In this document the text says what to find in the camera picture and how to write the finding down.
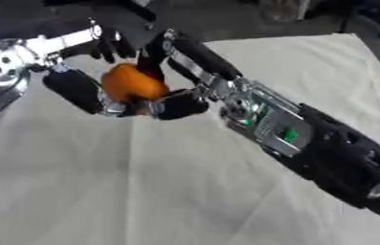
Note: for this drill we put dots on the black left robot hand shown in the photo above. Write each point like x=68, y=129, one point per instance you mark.
x=114, y=44

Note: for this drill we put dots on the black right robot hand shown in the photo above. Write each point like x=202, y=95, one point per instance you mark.
x=184, y=105

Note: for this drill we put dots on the orange toy fruit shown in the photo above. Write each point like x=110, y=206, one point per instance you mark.
x=131, y=83

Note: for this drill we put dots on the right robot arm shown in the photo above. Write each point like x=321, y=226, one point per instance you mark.
x=332, y=153

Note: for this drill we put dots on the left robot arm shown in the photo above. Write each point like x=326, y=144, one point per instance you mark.
x=0, y=68

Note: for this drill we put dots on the dark chair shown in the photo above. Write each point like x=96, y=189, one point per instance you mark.
x=366, y=14

